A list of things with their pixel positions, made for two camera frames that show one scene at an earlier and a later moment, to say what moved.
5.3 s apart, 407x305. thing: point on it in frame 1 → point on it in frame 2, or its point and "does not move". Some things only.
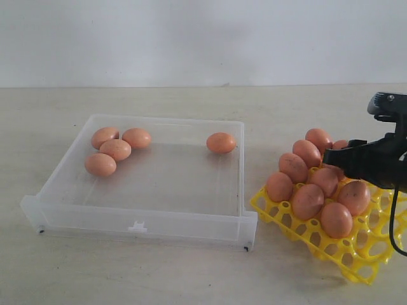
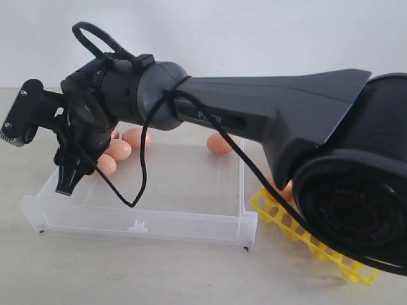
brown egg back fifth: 220,142 does not move
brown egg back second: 137,137 does not move
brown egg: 100,164 does not move
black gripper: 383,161 → 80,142
